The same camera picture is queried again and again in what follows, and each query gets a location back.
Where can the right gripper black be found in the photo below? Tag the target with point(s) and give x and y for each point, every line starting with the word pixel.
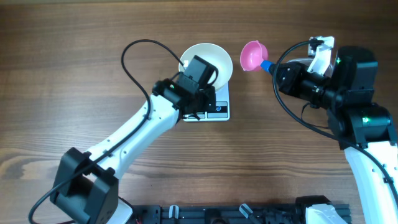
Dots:
pixel 286 78

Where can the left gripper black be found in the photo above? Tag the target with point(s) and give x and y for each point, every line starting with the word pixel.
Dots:
pixel 208 101

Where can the pink scoop blue handle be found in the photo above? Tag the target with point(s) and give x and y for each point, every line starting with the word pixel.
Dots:
pixel 254 57

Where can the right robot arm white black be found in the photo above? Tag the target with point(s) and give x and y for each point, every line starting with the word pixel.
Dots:
pixel 364 130

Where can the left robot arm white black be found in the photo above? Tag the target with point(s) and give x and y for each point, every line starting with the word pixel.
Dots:
pixel 86 186

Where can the white digital kitchen scale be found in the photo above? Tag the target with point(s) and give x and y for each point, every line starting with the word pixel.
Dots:
pixel 221 111

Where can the white bowl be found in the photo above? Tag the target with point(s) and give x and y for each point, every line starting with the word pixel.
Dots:
pixel 213 54

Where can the black mounting rail base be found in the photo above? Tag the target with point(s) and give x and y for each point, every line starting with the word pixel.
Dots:
pixel 307 209

